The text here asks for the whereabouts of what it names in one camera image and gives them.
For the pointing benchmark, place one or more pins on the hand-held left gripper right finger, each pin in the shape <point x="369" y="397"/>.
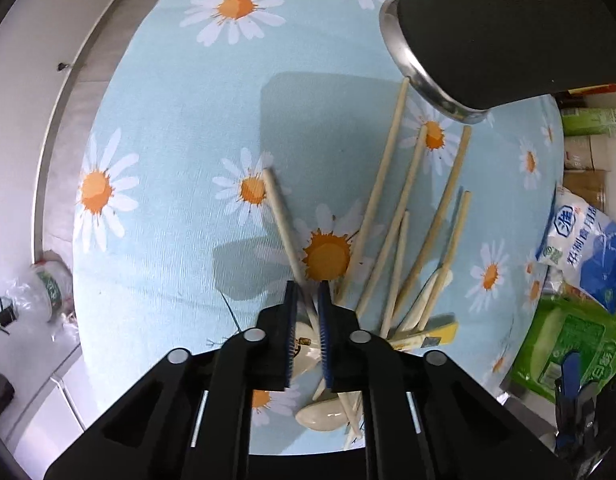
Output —
<point x="325" y="330"/>

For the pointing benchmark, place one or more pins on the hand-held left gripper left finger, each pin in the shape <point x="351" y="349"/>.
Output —
<point x="291" y="330"/>

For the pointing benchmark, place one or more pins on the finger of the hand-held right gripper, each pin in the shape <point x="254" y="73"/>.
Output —
<point x="570" y="375"/>

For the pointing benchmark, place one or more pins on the pale wooden chopstick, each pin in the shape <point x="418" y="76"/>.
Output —
<point x="283" y="215"/>

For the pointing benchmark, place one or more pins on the pile of wooden chopsticks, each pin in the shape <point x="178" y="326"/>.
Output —
<point x="386" y="150"/>

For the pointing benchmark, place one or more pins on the black metal utensil cup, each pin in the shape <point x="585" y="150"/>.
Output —
<point x="487" y="35"/>

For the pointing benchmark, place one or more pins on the green food packet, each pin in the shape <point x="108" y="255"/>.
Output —
<point x="572" y="340"/>

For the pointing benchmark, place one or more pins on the yellow flat packet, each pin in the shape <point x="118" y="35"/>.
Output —
<point x="432" y="334"/>

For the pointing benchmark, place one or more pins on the white blue salt bag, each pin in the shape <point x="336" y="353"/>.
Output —
<point x="587" y="250"/>

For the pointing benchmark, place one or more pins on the daisy print tablecloth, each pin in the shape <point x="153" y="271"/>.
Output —
<point x="188" y="210"/>

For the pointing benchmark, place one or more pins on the brown cardboard box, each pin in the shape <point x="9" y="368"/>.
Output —
<point x="585" y="180"/>

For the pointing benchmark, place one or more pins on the clear plastic bag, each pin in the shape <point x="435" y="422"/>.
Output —
<point x="45" y="285"/>

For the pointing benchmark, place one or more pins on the green carton box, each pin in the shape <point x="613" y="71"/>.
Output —
<point x="595" y="121"/>

